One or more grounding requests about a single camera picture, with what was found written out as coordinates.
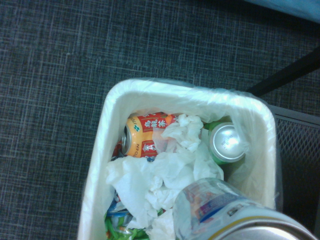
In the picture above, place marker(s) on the orange red tea can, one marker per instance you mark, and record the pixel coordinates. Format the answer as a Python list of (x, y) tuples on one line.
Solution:
[(140, 136)]

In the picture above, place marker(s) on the trash bin with white liner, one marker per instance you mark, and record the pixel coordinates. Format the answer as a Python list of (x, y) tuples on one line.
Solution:
[(110, 140)]

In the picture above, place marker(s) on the green snack wrapper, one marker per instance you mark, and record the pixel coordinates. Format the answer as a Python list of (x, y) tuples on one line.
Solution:
[(117, 231)]

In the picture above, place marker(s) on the teal blue sheet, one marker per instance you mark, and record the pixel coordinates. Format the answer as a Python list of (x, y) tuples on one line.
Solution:
[(292, 8)]

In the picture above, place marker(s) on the white Ito En drink can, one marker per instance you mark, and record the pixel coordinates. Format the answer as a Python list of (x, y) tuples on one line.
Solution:
[(220, 212)]

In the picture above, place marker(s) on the black metal table leg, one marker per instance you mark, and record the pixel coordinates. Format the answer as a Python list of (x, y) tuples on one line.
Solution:
[(285, 75)]

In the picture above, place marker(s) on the green drink can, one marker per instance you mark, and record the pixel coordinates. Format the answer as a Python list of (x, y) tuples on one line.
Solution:
[(226, 142)]

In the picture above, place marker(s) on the large crumpled white tissue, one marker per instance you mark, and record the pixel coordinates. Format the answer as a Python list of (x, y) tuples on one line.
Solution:
[(150, 175)]

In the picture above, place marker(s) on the blue white plastic wrapper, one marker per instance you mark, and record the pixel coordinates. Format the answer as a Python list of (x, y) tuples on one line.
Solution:
[(117, 203)]

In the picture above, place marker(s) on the small crumpled white tissue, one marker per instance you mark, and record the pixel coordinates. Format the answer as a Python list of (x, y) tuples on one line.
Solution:
[(186, 132)]

